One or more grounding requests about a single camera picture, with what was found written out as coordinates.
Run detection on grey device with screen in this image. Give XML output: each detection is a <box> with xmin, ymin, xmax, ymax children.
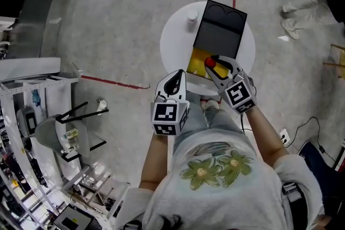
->
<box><xmin>15</xmin><ymin>106</ymin><xmax>38</xmax><ymax>138</ymax></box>

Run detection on person's right forearm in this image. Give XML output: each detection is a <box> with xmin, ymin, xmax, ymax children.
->
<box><xmin>243</xmin><ymin>106</ymin><xmax>291</xmax><ymax>164</ymax></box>

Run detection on white lidded cup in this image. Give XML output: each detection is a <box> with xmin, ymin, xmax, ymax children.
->
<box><xmin>186</xmin><ymin>9</ymin><xmax>200</xmax><ymax>24</ymax></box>

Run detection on wooden frame chair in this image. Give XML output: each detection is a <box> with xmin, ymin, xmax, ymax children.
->
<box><xmin>322</xmin><ymin>44</ymin><xmax>345</xmax><ymax>79</ymax></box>

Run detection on black power cable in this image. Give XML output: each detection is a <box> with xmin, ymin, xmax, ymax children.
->
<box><xmin>285</xmin><ymin>116</ymin><xmax>338</xmax><ymax>163</ymax></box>

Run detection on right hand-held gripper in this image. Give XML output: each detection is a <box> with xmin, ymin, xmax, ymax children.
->
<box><xmin>204</xmin><ymin>54</ymin><xmax>258</xmax><ymax>115</ymax></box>

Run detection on black box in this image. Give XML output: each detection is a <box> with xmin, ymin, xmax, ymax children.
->
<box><xmin>185</xmin><ymin>0</ymin><xmax>249</xmax><ymax>83</ymax></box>

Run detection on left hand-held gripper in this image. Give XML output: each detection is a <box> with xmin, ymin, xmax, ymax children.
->
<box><xmin>149</xmin><ymin>69</ymin><xmax>191</xmax><ymax>137</ymax></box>

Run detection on person's blue jeans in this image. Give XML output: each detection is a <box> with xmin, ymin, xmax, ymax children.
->
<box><xmin>171</xmin><ymin>90</ymin><xmax>245</xmax><ymax>153</ymax></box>

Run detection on grey chair black legs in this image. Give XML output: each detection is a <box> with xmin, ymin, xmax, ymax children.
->
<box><xmin>34</xmin><ymin>101</ymin><xmax>110</xmax><ymax>163</ymax></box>

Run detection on white power strip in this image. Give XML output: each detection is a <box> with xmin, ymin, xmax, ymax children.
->
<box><xmin>278</xmin><ymin>128</ymin><xmax>292</xmax><ymax>147</ymax></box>

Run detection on small clear bottle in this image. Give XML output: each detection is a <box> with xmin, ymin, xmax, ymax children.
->
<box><xmin>60</xmin><ymin>143</ymin><xmax>81</xmax><ymax>155</ymax></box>
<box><xmin>63</xmin><ymin>128</ymin><xmax>79</xmax><ymax>140</ymax></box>

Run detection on crumpled white cup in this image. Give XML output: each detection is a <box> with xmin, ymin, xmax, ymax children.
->
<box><xmin>96</xmin><ymin>98</ymin><xmax>108</xmax><ymax>116</ymax></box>

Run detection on person's red white shoe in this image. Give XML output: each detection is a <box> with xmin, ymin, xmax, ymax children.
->
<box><xmin>200</xmin><ymin>97</ymin><xmax>221</xmax><ymax>111</ymax></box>

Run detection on grey laptop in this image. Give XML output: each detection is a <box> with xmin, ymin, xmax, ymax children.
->
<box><xmin>52</xmin><ymin>204</ymin><xmax>94</xmax><ymax>230</ymax></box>

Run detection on person's left forearm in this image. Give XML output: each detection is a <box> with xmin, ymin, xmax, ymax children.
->
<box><xmin>138</xmin><ymin>133</ymin><xmax>170</xmax><ymax>192</ymax></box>

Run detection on person's white floral shirt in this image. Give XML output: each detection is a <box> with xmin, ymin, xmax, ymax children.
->
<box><xmin>115</xmin><ymin>126</ymin><xmax>325</xmax><ymax>230</ymax></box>

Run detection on white metal floor frame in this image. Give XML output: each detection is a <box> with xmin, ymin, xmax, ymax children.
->
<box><xmin>61</xmin><ymin>163</ymin><xmax>131</xmax><ymax>222</ymax></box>

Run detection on black waist strap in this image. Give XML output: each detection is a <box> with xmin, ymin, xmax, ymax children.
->
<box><xmin>281</xmin><ymin>181</ymin><xmax>309</xmax><ymax>230</ymax></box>

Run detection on white metal shelf rack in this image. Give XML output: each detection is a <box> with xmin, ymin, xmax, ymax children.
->
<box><xmin>0</xmin><ymin>57</ymin><xmax>79</xmax><ymax>224</ymax></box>

